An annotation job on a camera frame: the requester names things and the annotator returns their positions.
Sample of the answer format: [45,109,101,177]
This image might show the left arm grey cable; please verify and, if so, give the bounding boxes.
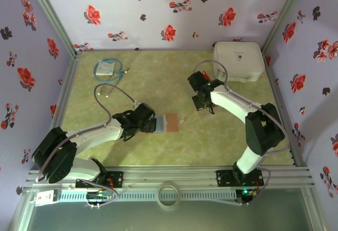
[35,83,137,210]

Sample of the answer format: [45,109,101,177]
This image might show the white flat packet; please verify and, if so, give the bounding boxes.
[95,60,116,76]

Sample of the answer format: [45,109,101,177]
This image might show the thin black wire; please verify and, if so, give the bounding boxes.
[99,68,130,96]

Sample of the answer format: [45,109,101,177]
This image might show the aluminium cross rail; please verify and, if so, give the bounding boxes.
[25,165,316,190]

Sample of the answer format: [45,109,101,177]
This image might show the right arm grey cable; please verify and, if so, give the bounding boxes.
[193,60,290,207]

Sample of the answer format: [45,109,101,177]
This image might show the white zip pouch case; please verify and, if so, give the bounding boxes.
[212,41,266,83]

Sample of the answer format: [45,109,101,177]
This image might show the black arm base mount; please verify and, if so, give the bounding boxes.
[215,169,265,187]
[75,171,124,189]

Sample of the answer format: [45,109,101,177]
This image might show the aluminium frame post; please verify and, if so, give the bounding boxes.
[23,0,82,57]
[261,0,309,55]

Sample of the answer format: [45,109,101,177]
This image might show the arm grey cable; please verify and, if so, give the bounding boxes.
[193,60,290,207]
[35,83,137,210]

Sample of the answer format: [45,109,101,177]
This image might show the grey slotted cable duct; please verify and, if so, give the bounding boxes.
[57,189,237,203]

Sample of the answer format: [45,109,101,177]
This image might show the green control board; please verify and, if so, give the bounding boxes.
[87,190,113,200]
[241,188,259,197]

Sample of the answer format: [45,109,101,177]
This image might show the blue coiled cable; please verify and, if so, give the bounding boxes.
[93,57,125,83]

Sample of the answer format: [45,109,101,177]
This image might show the clear tape roll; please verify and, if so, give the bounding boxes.
[157,180,182,211]

